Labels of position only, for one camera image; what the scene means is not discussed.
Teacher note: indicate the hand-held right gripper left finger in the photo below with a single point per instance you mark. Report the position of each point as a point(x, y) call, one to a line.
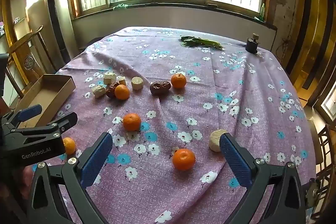
point(95, 158)

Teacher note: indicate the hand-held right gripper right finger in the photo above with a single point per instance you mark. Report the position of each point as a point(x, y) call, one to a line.
point(235, 158)

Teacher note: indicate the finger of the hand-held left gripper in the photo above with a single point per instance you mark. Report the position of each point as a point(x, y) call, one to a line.
point(30, 111)
point(65, 120)

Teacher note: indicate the brown cardboard box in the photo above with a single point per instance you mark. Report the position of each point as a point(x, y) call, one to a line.
point(42, 98)

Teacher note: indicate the orange mandarin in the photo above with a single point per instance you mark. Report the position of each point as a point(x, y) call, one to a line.
point(69, 145)
point(131, 122)
point(178, 81)
point(122, 92)
point(183, 159)

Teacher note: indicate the small red date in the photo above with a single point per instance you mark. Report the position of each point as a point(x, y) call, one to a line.
point(112, 90)

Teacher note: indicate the large red date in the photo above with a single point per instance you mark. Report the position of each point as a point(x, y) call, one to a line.
point(159, 87)

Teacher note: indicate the round pale food chunk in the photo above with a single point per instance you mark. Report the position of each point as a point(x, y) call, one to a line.
point(215, 140)
point(137, 83)

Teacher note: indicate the pale cube food chunk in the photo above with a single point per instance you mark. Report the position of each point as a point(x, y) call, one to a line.
point(109, 78)
point(98, 91)

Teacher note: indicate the wooden armchair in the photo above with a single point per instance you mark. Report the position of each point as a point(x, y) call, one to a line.
point(29, 61)

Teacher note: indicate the purple floral tablecloth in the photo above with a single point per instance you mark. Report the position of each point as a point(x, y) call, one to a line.
point(210, 98)

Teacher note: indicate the small pale food chunk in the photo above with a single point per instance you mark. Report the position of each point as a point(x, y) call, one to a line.
point(122, 80)

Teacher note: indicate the dark wooden chair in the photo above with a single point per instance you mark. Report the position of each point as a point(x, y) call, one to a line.
point(324, 150)

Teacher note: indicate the white standing air conditioner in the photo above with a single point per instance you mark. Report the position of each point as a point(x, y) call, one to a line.
point(56, 11)

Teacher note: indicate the small black device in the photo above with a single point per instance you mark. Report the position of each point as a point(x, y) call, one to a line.
point(252, 45)

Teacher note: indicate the green leafy vegetable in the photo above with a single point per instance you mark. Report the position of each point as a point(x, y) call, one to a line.
point(200, 42)

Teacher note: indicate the green cloth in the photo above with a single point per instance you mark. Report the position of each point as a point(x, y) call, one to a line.
point(120, 5)

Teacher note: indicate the green bottle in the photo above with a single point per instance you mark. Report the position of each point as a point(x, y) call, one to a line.
point(262, 12)

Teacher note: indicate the wall shelf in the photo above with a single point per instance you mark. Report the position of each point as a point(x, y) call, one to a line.
point(13, 26)

